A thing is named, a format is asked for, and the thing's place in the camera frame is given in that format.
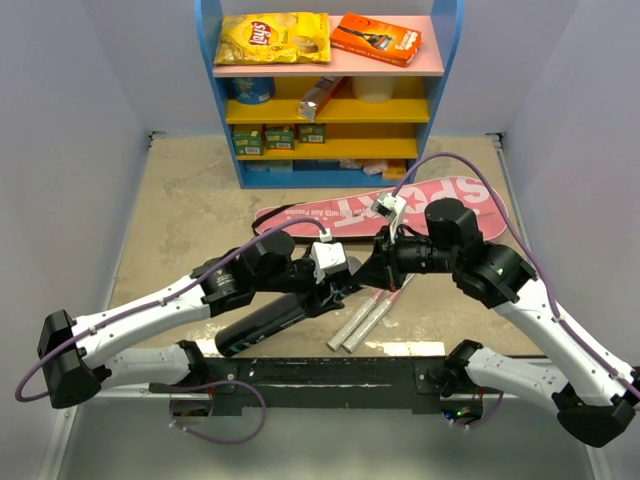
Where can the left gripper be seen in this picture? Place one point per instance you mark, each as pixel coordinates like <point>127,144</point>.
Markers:
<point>328,299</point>

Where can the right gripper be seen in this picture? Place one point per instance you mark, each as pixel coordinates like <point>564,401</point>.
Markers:
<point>383,269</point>

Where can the pink racket bag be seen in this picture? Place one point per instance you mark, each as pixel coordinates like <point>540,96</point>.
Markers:
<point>350,218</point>

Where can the black shuttlecock tube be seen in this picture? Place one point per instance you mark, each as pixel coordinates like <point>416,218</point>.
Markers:
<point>265,322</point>

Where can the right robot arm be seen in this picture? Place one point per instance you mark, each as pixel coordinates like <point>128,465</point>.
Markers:
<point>592,393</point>

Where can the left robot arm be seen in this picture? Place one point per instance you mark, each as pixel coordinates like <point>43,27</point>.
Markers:
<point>81,356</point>

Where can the yellow soap packet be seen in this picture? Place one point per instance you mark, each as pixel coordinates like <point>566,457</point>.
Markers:
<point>394,173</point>

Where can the pink soap packet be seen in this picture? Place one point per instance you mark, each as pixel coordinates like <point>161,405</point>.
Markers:
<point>374,167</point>

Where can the green box right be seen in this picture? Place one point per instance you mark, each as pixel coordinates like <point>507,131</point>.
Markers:
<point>312,133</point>

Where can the green box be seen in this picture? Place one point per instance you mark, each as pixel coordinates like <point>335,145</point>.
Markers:
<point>280,137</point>
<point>247,141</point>
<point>312,133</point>

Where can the green box middle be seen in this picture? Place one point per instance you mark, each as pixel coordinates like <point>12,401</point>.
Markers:
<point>280,137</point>

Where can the green box left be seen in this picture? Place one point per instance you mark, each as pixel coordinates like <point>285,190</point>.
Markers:
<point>247,141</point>

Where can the white cup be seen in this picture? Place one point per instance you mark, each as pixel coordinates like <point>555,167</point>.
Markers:
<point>373,89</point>

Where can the silver orange carton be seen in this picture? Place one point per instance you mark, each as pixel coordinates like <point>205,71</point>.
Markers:
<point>317,97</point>

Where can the blue shelf unit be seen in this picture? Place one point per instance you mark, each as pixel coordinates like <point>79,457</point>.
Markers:
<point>396,130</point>

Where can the orange razor box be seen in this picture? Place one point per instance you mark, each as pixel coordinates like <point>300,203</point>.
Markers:
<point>376,39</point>

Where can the blue round can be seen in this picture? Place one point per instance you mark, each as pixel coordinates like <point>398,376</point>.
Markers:
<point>252,90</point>

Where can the yellow Lays chips bag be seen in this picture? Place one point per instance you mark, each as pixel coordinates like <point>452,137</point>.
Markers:
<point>274,38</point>

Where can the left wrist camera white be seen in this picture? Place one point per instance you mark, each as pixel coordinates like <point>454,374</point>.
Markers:
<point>329,259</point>

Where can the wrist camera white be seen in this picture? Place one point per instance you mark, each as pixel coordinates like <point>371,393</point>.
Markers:
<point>392,208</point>
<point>329,259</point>

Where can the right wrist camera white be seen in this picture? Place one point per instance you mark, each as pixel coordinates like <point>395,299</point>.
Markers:
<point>392,208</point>

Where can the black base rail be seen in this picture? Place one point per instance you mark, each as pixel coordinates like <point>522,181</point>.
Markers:
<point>400,383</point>

